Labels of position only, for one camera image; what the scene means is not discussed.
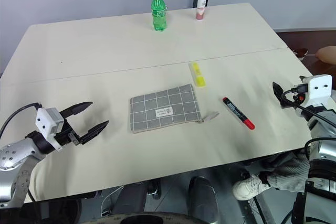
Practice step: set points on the grey checked pencil pouch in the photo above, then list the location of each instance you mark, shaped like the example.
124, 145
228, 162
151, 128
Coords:
162, 104

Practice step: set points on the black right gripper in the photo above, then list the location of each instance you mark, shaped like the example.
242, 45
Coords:
286, 102

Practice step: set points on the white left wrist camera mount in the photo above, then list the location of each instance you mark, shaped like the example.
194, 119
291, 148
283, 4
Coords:
45, 121

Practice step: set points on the small red brown object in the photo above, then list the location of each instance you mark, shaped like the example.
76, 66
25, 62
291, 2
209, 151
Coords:
301, 51

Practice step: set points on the grey trouser leg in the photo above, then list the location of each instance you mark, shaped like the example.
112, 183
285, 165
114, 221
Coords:
288, 172

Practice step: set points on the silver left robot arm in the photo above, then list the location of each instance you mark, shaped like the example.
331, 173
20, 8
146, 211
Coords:
13, 153

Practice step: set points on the green plastic bottle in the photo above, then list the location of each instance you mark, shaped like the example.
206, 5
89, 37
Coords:
159, 14

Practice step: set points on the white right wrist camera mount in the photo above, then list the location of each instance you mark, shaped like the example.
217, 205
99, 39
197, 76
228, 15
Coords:
319, 87

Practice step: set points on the dark rounded shape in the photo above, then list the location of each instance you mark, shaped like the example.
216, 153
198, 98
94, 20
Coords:
203, 197
130, 199

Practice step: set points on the beige rounded object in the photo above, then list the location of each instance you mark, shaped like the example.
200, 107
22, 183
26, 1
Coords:
327, 54

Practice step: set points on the white sneaker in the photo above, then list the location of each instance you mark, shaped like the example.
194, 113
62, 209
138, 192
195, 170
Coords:
248, 187

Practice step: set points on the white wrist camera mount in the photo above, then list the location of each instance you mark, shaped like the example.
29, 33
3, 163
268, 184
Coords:
319, 87
45, 121

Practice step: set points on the white pink spray bottle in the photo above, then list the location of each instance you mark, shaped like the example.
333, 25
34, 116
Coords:
201, 3

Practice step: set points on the yellow highlighter pen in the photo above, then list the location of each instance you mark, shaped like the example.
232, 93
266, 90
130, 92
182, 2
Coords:
200, 79

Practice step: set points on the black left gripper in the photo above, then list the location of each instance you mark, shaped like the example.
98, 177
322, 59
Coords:
68, 132

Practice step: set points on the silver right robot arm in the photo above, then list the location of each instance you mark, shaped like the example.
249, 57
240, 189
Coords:
325, 153

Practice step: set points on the red marker pen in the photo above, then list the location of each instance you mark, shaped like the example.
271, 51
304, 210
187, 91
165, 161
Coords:
237, 112

